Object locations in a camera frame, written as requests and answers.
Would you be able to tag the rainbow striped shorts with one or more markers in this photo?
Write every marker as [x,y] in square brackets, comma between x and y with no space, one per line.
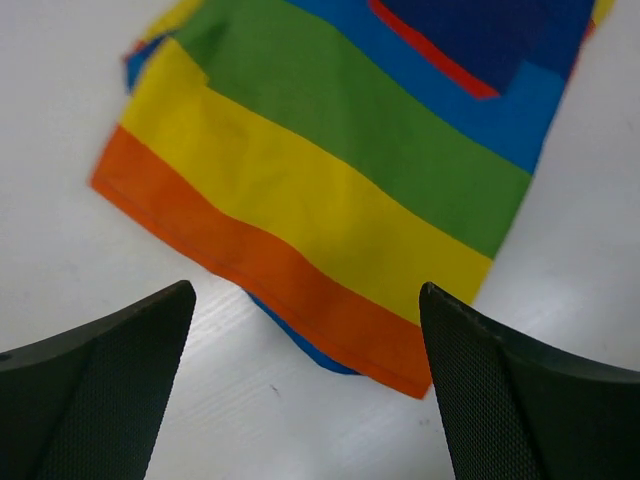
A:
[330,157]

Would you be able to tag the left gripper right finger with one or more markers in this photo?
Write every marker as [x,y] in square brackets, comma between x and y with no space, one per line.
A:
[513,407]

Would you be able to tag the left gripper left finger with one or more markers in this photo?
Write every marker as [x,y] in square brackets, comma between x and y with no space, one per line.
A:
[88,403]

